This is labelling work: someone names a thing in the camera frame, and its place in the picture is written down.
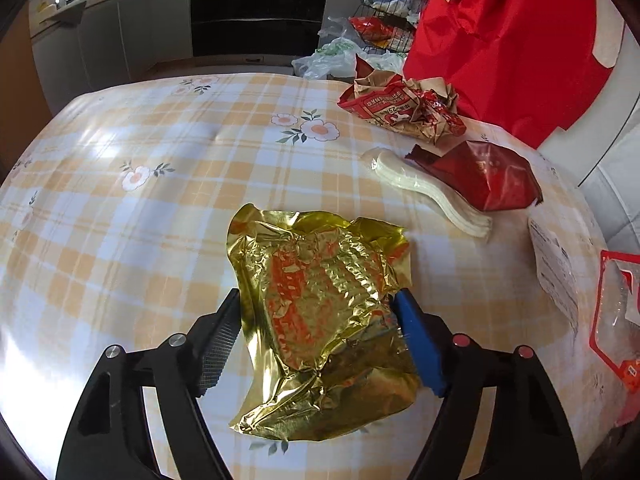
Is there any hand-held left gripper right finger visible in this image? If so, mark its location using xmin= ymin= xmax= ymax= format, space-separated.
xmin=392 ymin=289 xmax=583 ymax=480

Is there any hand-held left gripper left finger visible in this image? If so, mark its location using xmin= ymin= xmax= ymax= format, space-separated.
xmin=55 ymin=287 xmax=243 ymax=480

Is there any gold foil wrapper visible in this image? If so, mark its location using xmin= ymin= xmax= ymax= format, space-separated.
xmin=227 ymin=204 xmax=421 ymax=443

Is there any yellow checked floral tablecloth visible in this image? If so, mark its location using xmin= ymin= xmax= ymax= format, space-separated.
xmin=0 ymin=72 xmax=636 ymax=480

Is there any white labelled package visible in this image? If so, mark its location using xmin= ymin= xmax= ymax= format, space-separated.
xmin=528 ymin=215 xmax=581 ymax=341

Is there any white plastic spoon pack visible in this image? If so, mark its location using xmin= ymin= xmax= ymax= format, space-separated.
xmin=361 ymin=147 xmax=493 ymax=238

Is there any dark red snack packet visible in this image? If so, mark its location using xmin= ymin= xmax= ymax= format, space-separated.
xmin=404 ymin=140 xmax=545 ymax=212

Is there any clear package with red border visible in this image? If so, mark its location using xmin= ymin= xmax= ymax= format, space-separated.
xmin=590 ymin=250 xmax=640 ymax=428

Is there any crumpled red paper bag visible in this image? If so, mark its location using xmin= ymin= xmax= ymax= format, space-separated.
xmin=337 ymin=55 xmax=466 ymax=145

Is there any white padded chair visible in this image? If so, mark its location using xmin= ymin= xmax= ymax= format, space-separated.
xmin=537 ymin=25 xmax=640 ymax=261

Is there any white plastic bag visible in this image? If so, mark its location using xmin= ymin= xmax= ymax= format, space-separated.
xmin=291 ymin=37 xmax=406 ymax=81

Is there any red snack bag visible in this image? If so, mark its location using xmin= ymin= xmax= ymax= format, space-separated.
xmin=350 ymin=16 xmax=396 ymax=43

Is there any red cloth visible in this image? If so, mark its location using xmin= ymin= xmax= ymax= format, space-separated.
xmin=402 ymin=0 xmax=628 ymax=150

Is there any grey kitchen counter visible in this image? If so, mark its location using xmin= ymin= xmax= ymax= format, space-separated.
xmin=29 ymin=0 xmax=193 ymax=93

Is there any black built-in oven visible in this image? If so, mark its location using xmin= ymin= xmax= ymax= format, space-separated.
xmin=189 ymin=0 xmax=333 ymax=58

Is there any brown wooden door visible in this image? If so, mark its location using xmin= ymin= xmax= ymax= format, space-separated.
xmin=0 ymin=5 xmax=56 ymax=121

